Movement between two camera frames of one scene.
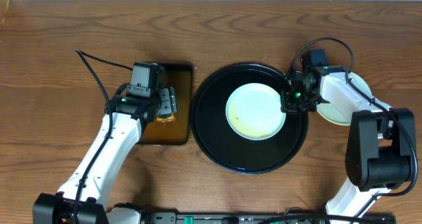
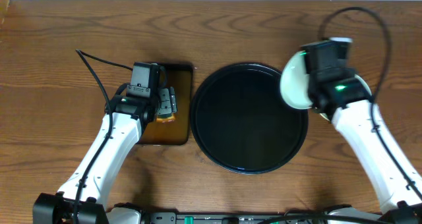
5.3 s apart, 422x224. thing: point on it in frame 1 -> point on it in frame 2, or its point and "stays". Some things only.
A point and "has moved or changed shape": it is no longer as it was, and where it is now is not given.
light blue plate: [253, 111] has moved or changed shape
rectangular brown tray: [168, 129] stays
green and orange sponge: [166, 120] stays
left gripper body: [167, 103] stays
